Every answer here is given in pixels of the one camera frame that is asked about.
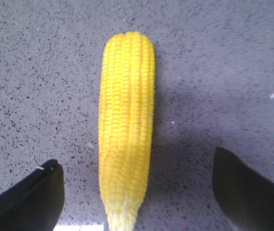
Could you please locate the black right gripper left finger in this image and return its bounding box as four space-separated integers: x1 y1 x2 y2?
0 159 64 231

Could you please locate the yellow corn cob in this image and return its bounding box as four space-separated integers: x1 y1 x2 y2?
98 31 155 231

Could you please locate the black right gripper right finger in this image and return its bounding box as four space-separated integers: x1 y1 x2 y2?
212 147 274 231

